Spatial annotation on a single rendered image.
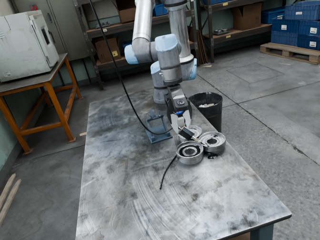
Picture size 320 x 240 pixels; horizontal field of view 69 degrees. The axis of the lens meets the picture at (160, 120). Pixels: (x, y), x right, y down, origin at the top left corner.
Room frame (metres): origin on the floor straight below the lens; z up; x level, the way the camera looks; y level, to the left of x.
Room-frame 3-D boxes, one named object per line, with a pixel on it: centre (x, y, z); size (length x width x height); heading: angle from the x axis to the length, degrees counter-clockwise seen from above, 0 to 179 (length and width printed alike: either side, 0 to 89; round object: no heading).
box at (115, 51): (4.36, 0.66, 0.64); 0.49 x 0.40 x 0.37; 103
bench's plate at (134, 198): (0.96, 0.07, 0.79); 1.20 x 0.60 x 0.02; 8
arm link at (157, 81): (1.33, -0.07, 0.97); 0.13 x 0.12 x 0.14; 76
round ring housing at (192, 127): (0.84, -0.11, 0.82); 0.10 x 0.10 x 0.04
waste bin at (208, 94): (1.98, -0.44, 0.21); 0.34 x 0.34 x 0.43
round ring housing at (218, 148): (0.76, -0.19, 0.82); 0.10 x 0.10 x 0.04
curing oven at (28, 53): (2.95, 1.37, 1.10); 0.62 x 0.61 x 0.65; 8
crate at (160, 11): (4.54, -0.51, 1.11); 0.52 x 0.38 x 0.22; 98
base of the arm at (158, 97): (1.33, -0.06, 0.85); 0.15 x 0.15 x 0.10
